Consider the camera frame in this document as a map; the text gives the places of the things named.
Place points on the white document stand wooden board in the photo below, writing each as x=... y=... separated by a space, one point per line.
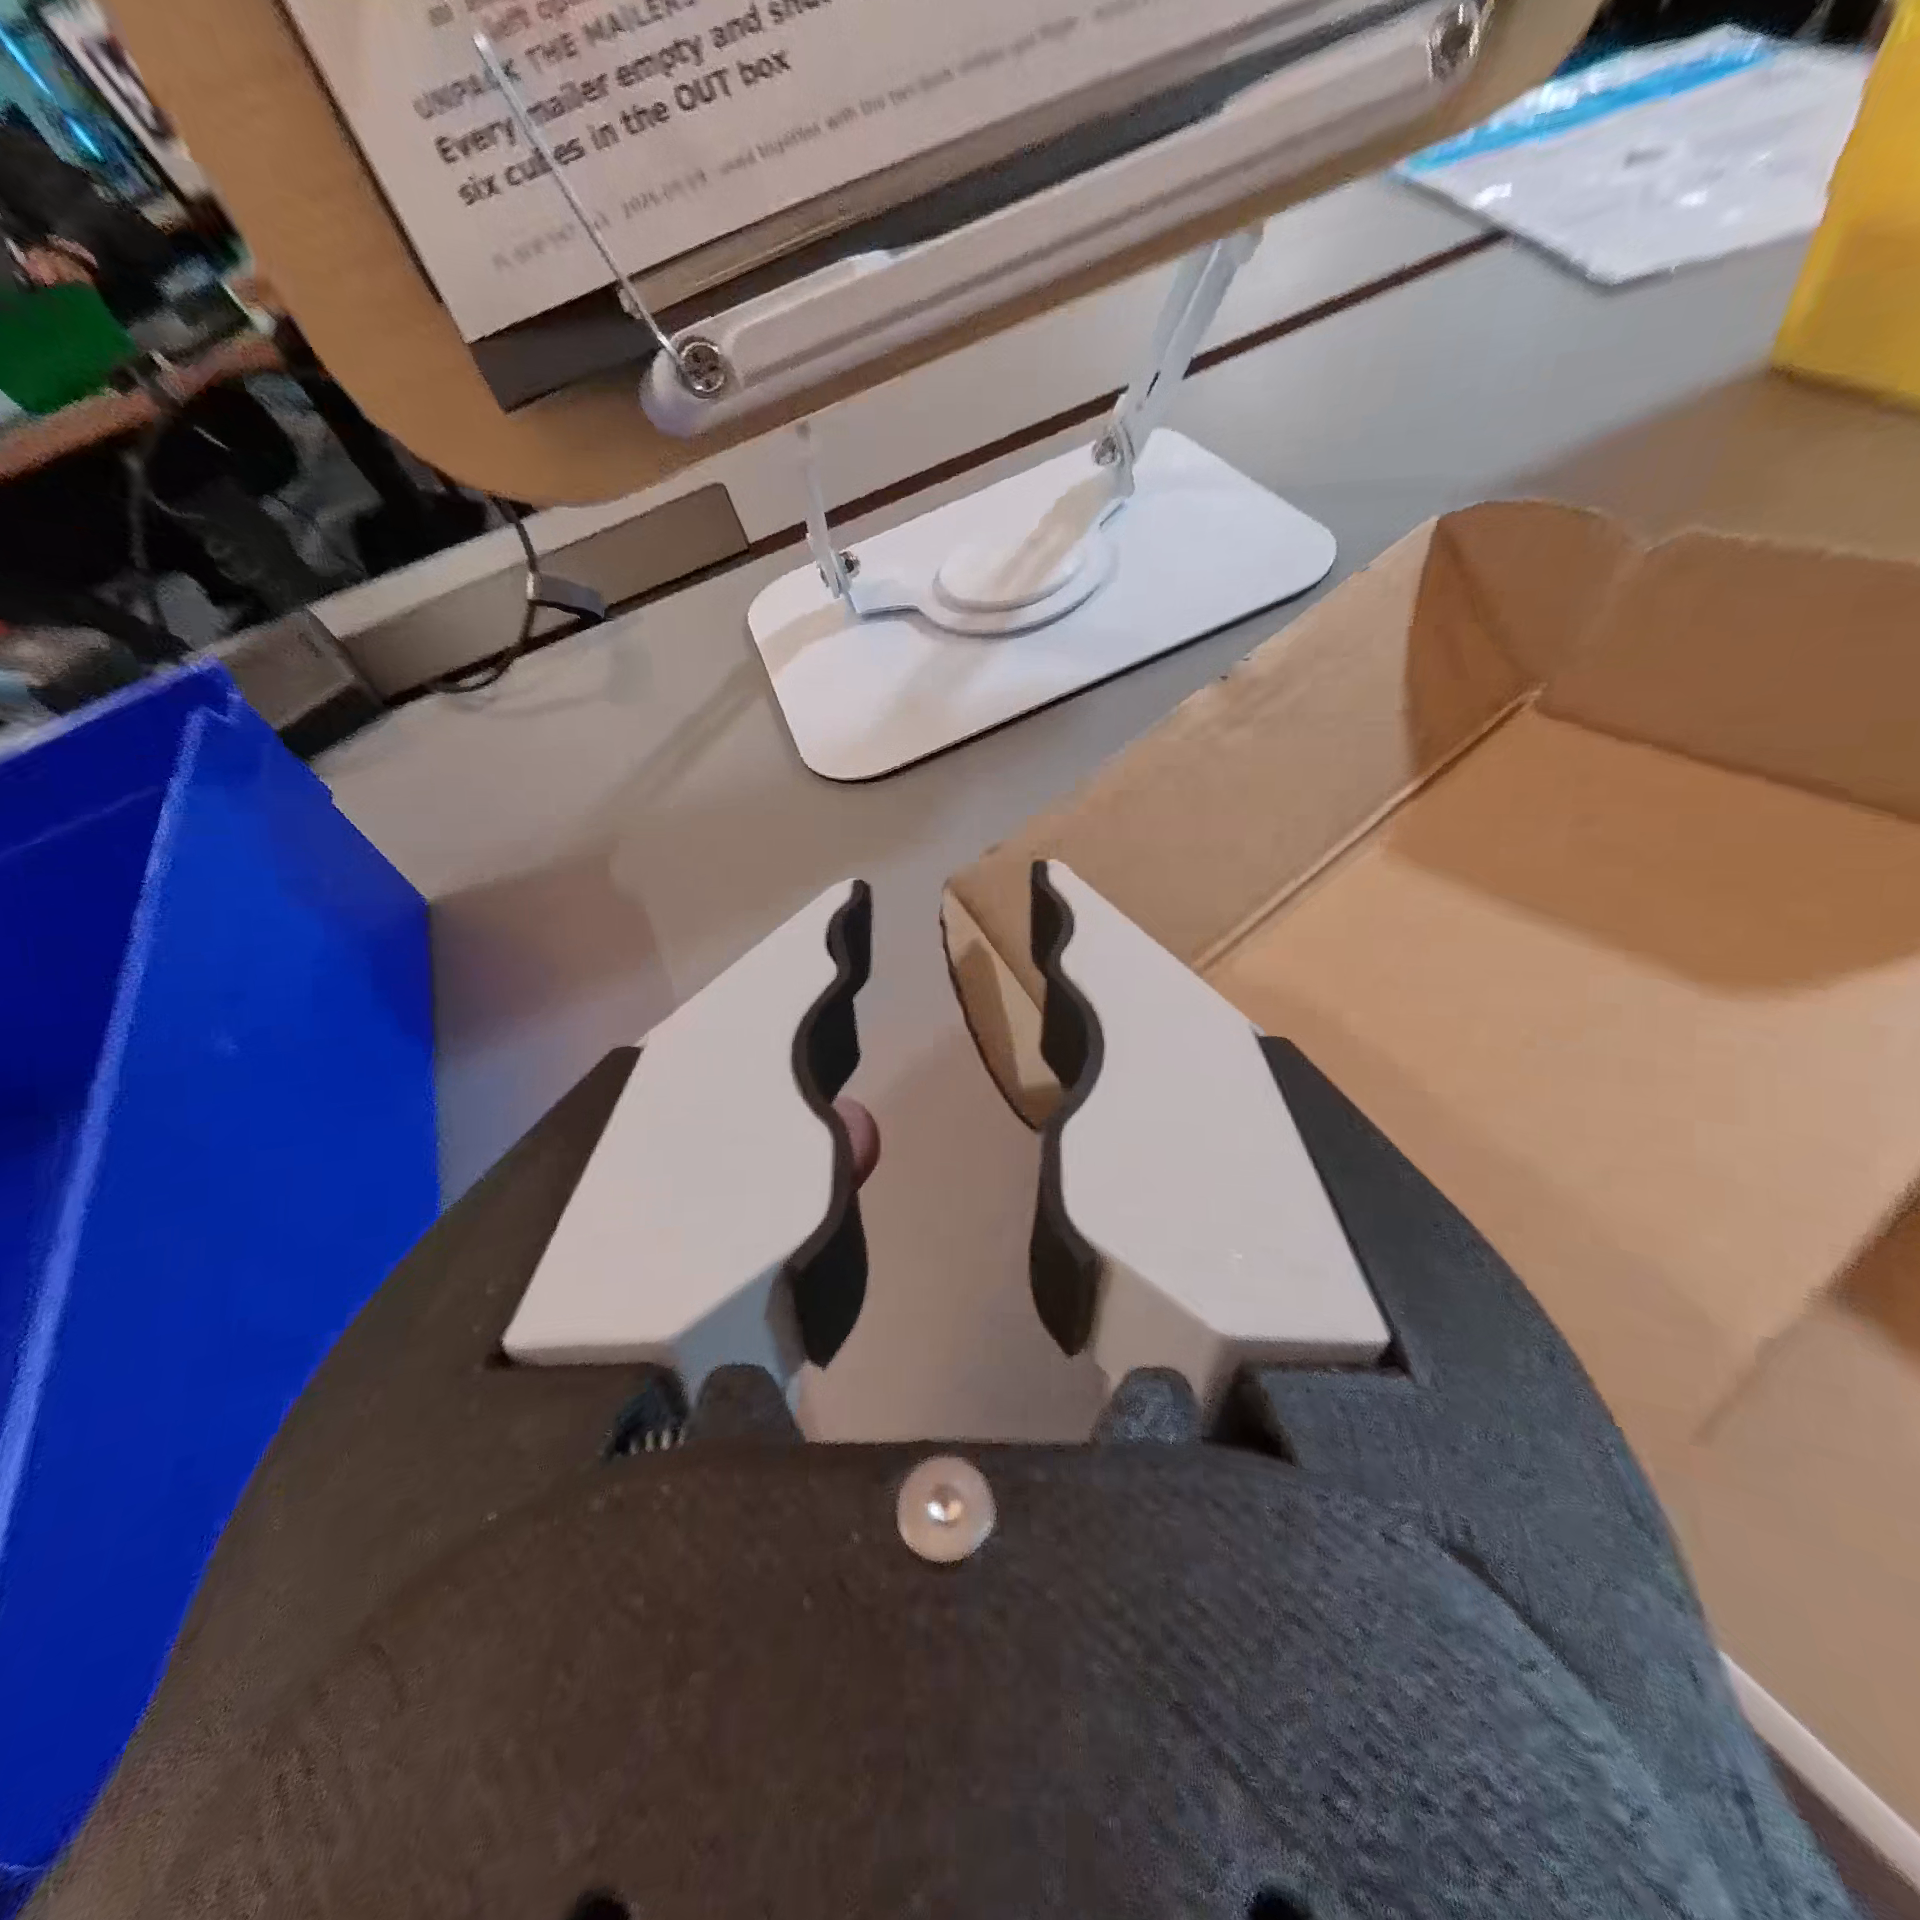
x=1050 y=674

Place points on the white cardboard mailer box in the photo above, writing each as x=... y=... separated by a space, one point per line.
x=1576 y=1049

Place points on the blue plastic bin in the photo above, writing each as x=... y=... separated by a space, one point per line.
x=182 y=1125

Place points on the printed instruction sheet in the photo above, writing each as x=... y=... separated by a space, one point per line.
x=676 y=149

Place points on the blue white paper leaflet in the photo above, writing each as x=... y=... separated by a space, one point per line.
x=1636 y=164

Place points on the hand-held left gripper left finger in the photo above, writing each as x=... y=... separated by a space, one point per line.
x=676 y=1201

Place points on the grey desk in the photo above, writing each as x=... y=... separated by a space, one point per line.
x=629 y=810

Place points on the person's left hand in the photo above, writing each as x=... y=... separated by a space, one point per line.
x=859 y=1143

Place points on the yellow plastic bin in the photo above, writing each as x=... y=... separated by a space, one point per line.
x=1861 y=255

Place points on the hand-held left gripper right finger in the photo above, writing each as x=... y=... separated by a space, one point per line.
x=1215 y=1201

